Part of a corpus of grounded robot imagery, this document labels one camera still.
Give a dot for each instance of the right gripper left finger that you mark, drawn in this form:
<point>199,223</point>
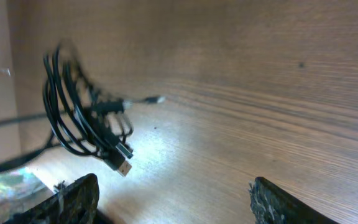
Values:
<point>76,203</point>

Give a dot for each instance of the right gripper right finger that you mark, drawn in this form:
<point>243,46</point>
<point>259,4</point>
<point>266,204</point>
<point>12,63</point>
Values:
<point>270,204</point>

